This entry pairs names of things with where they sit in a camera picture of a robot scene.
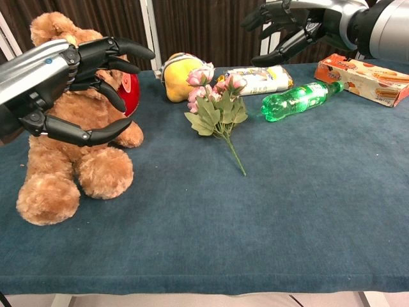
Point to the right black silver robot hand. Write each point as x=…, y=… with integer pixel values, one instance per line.
x=335, y=19

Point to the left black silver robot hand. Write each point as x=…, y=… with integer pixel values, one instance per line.
x=38, y=70

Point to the brown plush teddy bear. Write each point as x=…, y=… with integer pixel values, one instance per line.
x=64, y=166

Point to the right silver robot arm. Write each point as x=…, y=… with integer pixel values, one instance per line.
x=390, y=25

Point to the orange biscuit box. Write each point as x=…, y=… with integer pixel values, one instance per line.
x=364, y=76

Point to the green plastic bottle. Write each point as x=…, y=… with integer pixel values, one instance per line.
x=294, y=100

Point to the red drum with white head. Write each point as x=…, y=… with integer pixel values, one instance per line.
x=131, y=91

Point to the white wrapped snack package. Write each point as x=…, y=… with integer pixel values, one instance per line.
x=262, y=81

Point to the yellow plush toy with goggles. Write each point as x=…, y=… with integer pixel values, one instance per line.
x=179, y=76

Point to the artificial pink flower bouquet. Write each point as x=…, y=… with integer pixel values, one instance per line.
x=217, y=108

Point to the blue table cloth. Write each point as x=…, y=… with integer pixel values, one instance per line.
x=239, y=208

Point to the white partition frame post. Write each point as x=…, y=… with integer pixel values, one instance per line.
x=9, y=38
x=150, y=28

